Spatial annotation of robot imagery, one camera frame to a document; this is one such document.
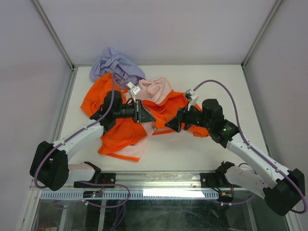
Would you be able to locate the left aluminium frame post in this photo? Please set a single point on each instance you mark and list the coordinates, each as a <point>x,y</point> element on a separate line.
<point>50,29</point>

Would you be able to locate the small electronics board with leds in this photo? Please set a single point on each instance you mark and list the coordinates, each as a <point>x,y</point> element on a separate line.
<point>92,194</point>

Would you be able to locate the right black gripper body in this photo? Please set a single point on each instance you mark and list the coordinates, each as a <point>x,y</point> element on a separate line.
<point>192,118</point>

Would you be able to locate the white slotted cable duct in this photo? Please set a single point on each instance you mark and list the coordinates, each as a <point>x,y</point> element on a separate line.
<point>147,194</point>

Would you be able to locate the right aluminium frame post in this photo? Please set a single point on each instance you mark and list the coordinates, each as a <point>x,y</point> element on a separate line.
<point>261,33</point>

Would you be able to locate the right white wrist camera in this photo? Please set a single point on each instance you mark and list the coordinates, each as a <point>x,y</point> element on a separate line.
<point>192,98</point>

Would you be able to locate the aluminium frame post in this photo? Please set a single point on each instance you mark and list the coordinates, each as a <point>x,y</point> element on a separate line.
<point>50,29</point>
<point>261,33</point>

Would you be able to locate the orange jacket with pink lining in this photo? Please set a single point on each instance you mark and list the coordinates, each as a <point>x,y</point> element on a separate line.
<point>127,140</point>

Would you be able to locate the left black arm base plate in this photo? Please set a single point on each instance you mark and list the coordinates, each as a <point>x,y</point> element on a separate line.
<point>99,180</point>

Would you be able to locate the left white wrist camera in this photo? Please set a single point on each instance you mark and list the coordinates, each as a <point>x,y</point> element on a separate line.
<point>133,90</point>

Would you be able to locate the aluminium mounting rail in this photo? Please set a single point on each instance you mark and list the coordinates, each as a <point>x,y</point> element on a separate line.
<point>134,179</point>

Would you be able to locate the crumpled lavender garment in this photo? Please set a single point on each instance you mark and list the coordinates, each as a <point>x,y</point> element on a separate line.
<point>121,67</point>

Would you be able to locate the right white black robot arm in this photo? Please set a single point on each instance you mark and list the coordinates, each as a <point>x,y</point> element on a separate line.
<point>280,187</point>

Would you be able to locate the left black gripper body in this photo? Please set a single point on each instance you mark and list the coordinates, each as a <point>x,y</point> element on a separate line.
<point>131,111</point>

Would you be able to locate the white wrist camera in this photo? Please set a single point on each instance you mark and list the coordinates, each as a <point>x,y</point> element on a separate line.
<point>192,98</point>
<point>133,90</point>

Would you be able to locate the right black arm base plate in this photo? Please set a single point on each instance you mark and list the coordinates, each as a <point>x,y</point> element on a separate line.
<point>214,180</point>

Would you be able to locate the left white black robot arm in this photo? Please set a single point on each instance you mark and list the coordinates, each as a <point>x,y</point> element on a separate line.
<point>51,168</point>

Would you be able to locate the black connector with yellow plug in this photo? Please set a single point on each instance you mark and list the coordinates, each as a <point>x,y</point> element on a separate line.
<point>226,197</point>

